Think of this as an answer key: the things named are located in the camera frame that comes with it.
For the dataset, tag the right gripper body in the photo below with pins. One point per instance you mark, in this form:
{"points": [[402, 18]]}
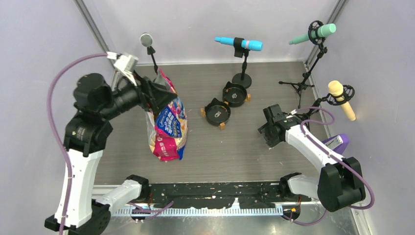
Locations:
{"points": [[268, 134]]}

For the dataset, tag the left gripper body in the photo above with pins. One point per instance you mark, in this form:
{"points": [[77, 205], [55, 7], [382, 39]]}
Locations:
{"points": [[145, 98]]}

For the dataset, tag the colourful pet food bag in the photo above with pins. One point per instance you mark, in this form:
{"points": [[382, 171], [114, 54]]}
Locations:
{"points": [[167, 131]]}

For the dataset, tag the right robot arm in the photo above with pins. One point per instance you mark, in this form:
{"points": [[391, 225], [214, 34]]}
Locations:
{"points": [[340, 183]]}

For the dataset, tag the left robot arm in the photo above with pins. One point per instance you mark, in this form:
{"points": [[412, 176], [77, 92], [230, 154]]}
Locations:
{"points": [[83, 145]]}

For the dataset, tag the far black pet bowl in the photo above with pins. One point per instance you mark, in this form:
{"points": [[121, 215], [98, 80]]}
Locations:
{"points": [[235, 95]]}

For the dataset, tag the black pet bowl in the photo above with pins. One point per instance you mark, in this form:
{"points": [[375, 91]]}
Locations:
{"points": [[217, 113], [235, 95]]}

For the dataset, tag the near black pet bowl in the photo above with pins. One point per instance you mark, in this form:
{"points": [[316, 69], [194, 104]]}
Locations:
{"points": [[217, 113]]}

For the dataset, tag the round silver microphone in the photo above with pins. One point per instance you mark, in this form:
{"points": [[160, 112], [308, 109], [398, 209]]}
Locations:
{"points": [[146, 40]]}

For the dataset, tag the purple metronome box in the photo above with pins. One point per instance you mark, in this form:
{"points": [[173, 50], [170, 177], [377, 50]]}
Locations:
{"points": [[337, 143]]}

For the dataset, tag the yellow microphone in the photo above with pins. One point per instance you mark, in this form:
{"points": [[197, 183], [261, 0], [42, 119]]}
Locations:
{"points": [[342, 94]]}

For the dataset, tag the yellow microphone tripod stand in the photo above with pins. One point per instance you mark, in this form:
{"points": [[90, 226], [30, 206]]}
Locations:
{"points": [[313, 109]]}

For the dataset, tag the green microphone tripod stand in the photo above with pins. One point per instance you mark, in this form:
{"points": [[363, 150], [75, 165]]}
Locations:
{"points": [[302, 86]]}

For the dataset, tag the green microphone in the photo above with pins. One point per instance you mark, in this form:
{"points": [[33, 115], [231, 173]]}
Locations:
{"points": [[318, 33]]}

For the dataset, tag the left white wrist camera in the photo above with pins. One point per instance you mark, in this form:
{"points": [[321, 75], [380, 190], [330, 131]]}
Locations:
{"points": [[125, 64]]}

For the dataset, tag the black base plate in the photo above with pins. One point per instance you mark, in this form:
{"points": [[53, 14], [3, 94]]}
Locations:
{"points": [[249, 195]]}

